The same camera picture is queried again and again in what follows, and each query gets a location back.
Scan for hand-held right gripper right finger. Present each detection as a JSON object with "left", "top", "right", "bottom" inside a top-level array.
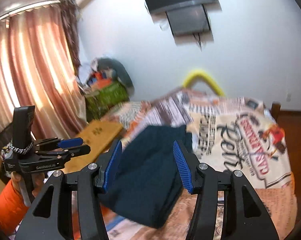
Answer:
[{"left": 173, "top": 140, "right": 279, "bottom": 240}]

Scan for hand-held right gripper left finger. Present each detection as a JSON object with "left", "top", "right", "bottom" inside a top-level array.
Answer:
[{"left": 14, "top": 139, "right": 123, "bottom": 240}]

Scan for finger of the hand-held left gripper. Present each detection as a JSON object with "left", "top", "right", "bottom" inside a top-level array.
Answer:
[
  {"left": 37, "top": 145, "right": 91, "bottom": 162},
  {"left": 33, "top": 137, "right": 84, "bottom": 149}
]

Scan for dark teal pants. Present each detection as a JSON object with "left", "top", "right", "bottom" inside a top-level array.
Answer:
[{"left": 99, "top": 124, "right": 193, "bottom": 229}]

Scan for person's left forearm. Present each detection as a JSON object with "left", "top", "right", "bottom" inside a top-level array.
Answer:
[{"left": 0, "top": 180, "right": 29, "bottom": 235}]

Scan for person's left hand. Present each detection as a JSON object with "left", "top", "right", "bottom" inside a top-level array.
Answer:
[{"left": 10, "top": 172, "right": 45, "bottom": 198}]

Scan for wooden board with flower cutouts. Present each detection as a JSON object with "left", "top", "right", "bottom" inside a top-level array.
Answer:
[{"left": 63, "top": 120, "right": 123, "bottom": 174}]

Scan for dark bag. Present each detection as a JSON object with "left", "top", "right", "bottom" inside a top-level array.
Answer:
[{"left": 0, "top": 124, "right": 16, "bottom": 183}]

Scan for green bag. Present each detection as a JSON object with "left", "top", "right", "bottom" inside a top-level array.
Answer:
[{"left": 85, "top": 81, "right": 130, "bottom": 122}]

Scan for printed blanket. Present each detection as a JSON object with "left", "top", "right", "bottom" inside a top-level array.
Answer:
[{"left": 73, "top": 87, "right": 297, "bottom": 240}]

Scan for orange and blue packet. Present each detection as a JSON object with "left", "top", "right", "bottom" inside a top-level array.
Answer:
[{"left": 87, "top": 71, "right": 116, "bottom": 88}]

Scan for pink curtain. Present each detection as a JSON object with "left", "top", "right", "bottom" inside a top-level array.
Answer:
[{"left": 0, "top": 0, "right": 87, "bottom": 140}]

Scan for grey cloth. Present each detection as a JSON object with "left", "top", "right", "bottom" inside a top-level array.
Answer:
[{"left": 95, "top": 57, "right": 135, "bottom": 96}]

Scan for yellow curved cushion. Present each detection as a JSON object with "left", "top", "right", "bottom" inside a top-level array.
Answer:
[{"left": 182, "top": 69, "right": 226, "bottom": 97}]

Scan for dark wooden bed post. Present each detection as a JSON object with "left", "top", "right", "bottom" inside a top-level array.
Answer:
[{"left": 270, "top": 102, "right": 281, "bottom": 122}]

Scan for television cables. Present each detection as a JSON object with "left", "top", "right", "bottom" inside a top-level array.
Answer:
[{"left": 194, "top": 32, "right": 204, "bottom": 52}]

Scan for white curtain rail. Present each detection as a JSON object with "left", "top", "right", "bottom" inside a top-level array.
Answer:
[{"left": 0, "top": 0, "right": 61, "bottom": 27}]

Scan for grey wall box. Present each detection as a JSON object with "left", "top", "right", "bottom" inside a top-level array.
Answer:
[{"left": 165, "top": 4, "right": 214, "bottom": 37}]

